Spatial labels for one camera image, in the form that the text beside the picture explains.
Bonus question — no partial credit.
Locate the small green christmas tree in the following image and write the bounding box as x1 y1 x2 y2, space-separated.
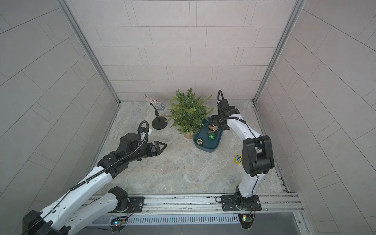
163 88 213 139

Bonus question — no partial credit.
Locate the green glitter ball ornament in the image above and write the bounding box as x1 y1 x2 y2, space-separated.
208 132 216 140

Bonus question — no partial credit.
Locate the teal plastic tray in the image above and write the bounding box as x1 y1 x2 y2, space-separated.
193 117 223 153

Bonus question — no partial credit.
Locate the black microphone stand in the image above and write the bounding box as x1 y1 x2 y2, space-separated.
149 102 167 130

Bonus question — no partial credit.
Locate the right circuit board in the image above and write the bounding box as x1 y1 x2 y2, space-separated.
238 213 254 229

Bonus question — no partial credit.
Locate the left circuit board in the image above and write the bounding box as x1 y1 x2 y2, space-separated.
110 216 128 231

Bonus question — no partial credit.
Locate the red gold striped ornament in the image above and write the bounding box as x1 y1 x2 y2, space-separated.
208 125 218 133

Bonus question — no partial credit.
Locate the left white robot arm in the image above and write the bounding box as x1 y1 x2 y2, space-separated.
22 120 167 235

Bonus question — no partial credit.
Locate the silver glitter microphone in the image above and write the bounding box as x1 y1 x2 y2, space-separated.
144 94 165 111

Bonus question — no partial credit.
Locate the circuit board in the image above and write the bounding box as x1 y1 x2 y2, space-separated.
110 216 128 231
238 213 254 229

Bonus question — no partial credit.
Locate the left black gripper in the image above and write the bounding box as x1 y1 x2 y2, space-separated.
127 141 168 163

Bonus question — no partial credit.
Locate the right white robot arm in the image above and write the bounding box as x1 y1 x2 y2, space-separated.
210 90 274 211

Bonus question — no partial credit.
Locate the metal base rail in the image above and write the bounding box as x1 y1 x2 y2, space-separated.
58 192 305 218

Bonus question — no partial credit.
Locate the yellow round sticker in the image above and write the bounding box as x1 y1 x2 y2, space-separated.
234 155 242 164

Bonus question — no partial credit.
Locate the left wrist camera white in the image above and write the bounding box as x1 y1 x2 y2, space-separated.
140 126 152 141

